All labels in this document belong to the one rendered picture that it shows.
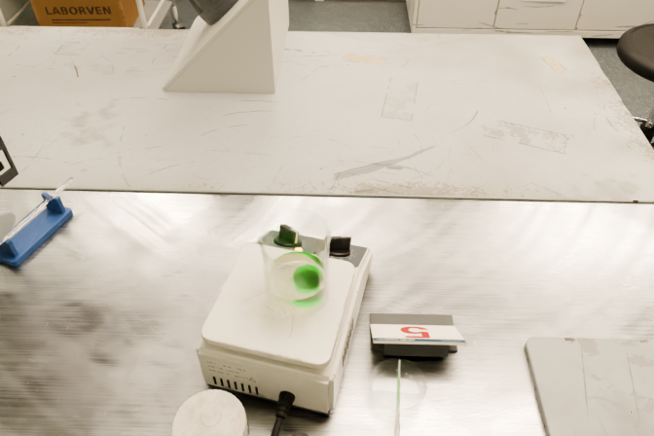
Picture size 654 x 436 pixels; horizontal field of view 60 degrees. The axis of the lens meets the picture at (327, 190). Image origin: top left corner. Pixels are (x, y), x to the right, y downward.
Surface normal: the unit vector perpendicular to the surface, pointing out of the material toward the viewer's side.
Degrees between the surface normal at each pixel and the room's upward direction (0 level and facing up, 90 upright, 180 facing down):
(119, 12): 91
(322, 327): 0
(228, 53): 90
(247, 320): 0
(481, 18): 90
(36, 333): 0
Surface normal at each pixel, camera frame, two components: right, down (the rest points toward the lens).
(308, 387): -0.25, 0.65
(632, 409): 0.00, -0.74
